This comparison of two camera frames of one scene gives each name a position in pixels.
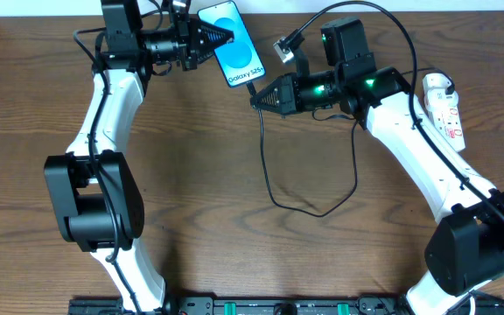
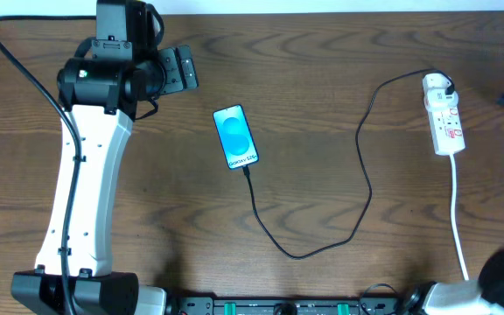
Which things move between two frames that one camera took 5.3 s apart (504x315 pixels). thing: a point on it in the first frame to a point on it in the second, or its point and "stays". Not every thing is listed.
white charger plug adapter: [436, 98] stays
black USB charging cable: [354, 150] to [367, 171]
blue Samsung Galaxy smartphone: [239, 60] to [235, 136]
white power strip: [447, 123] stays
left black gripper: [189, 48] to [182, 68]
